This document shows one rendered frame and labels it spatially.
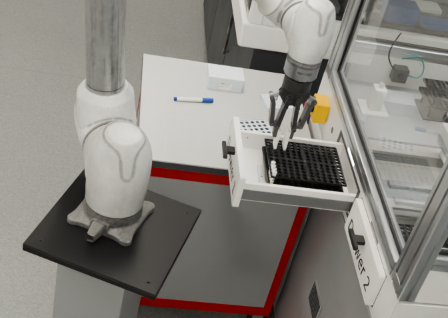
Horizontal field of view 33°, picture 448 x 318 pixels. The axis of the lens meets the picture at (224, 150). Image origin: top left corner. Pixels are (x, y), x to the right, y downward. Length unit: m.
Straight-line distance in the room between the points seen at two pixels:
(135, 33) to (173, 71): 1.79
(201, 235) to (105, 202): 0.66
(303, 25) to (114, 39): 0.46
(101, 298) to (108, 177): 0.40
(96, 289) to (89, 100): 0.52
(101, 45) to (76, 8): 2.78
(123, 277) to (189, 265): 0.74
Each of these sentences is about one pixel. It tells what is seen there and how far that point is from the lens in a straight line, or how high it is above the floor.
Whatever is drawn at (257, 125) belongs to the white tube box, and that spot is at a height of 0.80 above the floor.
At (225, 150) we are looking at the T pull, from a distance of 2.11.
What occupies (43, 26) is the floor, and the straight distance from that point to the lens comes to 4.43.
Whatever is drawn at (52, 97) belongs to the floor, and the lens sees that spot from 3.82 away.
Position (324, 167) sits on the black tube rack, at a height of 0.90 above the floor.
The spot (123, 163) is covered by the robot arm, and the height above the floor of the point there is 1.01.
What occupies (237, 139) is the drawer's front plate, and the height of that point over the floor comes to 0.93.
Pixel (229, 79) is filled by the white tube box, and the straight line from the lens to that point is 2.63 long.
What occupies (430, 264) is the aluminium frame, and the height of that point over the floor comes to 1.07.
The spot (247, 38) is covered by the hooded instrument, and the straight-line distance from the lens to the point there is 2.85.
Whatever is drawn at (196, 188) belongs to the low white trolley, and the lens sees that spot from 2.35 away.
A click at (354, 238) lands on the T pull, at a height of 0.91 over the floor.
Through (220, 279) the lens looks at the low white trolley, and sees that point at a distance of 2.65.
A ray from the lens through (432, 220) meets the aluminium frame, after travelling 1.67.
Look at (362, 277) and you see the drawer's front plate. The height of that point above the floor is 0.84.
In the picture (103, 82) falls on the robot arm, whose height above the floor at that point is 1.10.
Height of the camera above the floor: 2.15
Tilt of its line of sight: 36 degrees down
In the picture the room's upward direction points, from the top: 14 degrees clockwise
